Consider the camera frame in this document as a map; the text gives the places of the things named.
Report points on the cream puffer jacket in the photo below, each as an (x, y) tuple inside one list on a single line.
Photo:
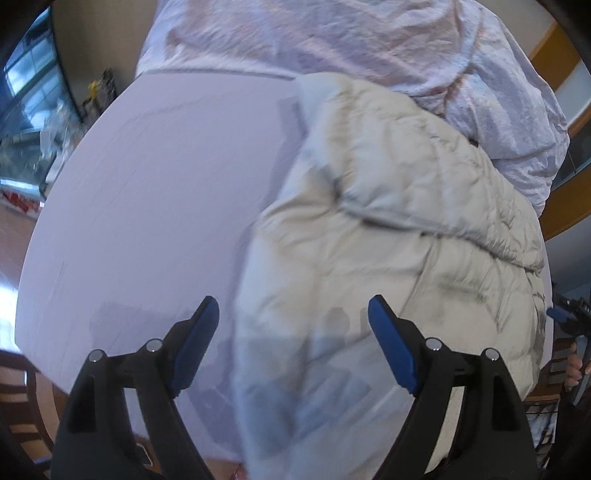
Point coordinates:
[(378, 240)]

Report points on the glass window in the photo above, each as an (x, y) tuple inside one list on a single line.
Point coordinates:
[(32, 92)]

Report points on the person's right hand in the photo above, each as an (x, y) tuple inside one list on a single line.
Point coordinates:
[(574, 369)]

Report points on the yellow flower clutter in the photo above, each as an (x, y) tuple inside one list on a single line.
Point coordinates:
[(98, 92)]

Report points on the red patterned item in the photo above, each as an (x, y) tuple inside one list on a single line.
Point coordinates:
[(18, 201)]

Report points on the dark wooden chair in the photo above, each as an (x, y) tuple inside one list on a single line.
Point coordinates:
[(23, 415)]

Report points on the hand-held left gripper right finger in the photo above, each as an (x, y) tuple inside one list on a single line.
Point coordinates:
[(392, 341)]

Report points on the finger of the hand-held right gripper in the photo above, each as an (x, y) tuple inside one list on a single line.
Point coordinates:
[(559, 315)]

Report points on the bed with lavender sheet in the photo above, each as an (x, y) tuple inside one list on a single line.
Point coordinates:
[(152, 194)]

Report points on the pink white crumpled duvet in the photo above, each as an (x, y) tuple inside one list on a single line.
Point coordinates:
[(369, 41)]

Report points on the wooden door frame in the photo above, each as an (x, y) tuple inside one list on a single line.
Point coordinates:
[(565, 217)]

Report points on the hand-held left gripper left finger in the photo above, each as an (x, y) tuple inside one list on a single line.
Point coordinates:
[(196, 341)]

